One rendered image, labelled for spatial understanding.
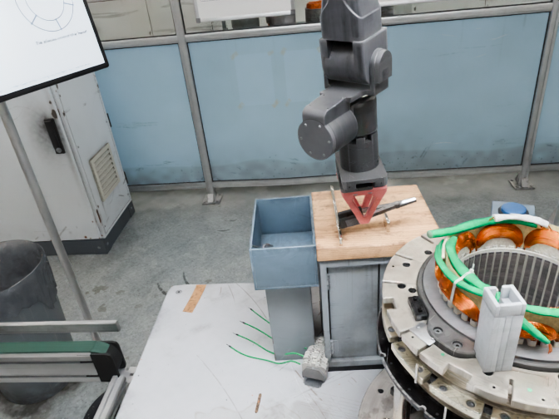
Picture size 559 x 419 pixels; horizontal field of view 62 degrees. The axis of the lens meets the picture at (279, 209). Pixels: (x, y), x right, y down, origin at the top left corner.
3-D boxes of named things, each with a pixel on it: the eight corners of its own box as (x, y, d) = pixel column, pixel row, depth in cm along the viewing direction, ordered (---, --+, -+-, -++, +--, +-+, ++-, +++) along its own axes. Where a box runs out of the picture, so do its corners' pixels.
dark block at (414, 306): (418, 300, 56) (419, 292, 56) (427, 320, 53) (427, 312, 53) (407, 302, 56) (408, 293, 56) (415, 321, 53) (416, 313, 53)
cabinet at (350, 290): (325, 372, 87) (319, 261, 74) (319, 304, 103) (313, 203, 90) (431, 367, 86) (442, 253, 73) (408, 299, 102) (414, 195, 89)
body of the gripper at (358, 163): (343, 194, 66) (338, 146, 63) (335, 162, 75) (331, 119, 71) (388, 187, 66) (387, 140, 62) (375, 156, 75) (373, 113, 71)
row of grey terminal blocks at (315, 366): (324, 389, 84) (323, 373, 82) (299, 383, 85) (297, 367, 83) (337, 348, 92) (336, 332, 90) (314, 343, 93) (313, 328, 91)
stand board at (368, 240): (317, 262, 74) (316, 249, 73) (311, 203, 90) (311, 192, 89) (444, 253, 73) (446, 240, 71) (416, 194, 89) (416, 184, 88)
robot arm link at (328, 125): (393, 45, 59) (337, 41, 64) (341, 73, 52) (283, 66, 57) (392, 132, 65) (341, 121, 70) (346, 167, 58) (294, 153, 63)
